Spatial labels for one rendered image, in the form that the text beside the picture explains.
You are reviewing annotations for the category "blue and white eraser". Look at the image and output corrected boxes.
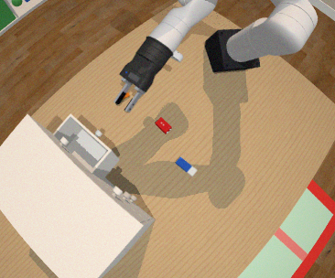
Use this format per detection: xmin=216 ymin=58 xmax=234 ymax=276
xmin=176 ymin=157 xmax=197 ymax=176

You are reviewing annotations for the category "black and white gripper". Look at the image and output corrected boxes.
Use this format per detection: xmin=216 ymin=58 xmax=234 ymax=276
xmin=113 ymin=22 xmax=184 ymax=112

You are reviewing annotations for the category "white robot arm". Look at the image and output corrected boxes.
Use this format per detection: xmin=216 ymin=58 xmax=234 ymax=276
xmin=160 ymin=0 xmax=318 ymax=62

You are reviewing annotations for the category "red nine-volt battery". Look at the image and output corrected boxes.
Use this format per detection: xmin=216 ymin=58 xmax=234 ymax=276
xmin=156 ymin=118 xmax=172 ymax=134

